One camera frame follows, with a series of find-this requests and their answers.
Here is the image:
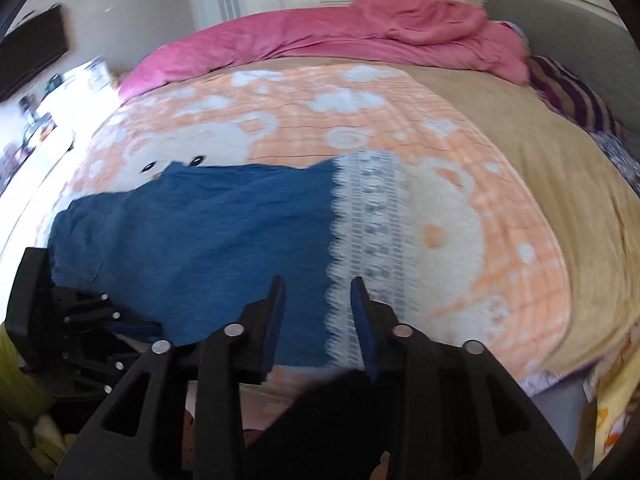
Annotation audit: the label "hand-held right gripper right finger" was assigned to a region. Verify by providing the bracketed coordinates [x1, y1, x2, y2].
[349, 276, 583, 480]

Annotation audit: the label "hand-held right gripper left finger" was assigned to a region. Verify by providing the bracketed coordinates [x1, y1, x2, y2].
[54, 275, 287, 480]

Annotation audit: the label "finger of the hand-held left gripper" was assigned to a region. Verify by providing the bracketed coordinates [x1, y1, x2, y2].
[49, 342, 153, 402]
[49, 285, 163, 344]

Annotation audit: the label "blue denim jeans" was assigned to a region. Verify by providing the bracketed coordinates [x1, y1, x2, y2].
[47, 151, 417, 377]

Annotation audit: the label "yellow green cloth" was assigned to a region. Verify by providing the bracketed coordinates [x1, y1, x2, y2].
[0, 321, 69, 477]

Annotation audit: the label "white bedside cabinet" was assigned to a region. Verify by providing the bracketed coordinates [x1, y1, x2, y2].
[0, 56, 123, 261]

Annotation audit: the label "grey bed base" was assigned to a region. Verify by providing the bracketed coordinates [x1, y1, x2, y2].
[519, 374, 599, 467]

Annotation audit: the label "orange white printed blanket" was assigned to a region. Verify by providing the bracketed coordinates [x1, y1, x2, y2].
[59, 62, 574, 382]

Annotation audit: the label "tan bed sheet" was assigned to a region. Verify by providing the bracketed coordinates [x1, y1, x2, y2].
[270, 54, 640, 382]

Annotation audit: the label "yellow printed cloth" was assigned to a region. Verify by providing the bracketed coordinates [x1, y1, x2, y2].
[570, 331, 640, 477]

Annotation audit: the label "pink duvet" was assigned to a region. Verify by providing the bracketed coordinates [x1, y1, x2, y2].
[117, 0, 532, 104]

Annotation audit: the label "blue floral pillow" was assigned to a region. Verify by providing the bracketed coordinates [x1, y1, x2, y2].
[591, 130, 640, 188]

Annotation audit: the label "purple striped pillow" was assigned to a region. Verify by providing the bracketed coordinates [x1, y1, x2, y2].
[526, 54, 624, 137]

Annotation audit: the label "grey bed headboard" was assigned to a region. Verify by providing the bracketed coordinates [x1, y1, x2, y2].
[481, 0, 637, 132]

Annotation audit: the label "black wall television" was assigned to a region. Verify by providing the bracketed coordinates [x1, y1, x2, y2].
[0, 4, 70, 104]

